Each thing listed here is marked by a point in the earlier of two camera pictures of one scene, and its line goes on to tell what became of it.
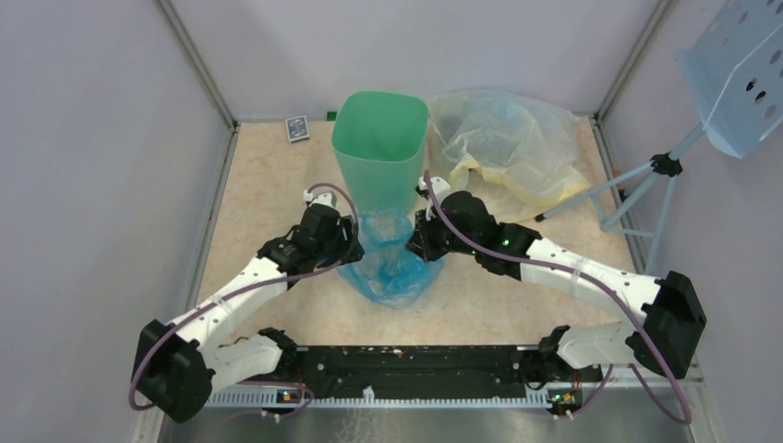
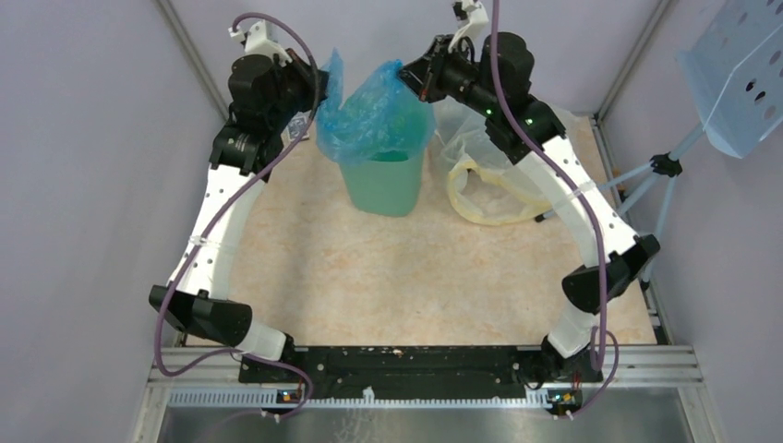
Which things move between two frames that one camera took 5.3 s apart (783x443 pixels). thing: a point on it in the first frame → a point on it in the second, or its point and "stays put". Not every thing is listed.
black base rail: (323, 370) stays put
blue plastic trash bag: (388, 272) → (383, 115)
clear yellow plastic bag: (512, 153) stays put
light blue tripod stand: (667, 163) stays put
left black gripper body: (330, 251) → (297, 89)
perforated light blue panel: (733, 68) stays put
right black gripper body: (438, 239) → (449, 75)
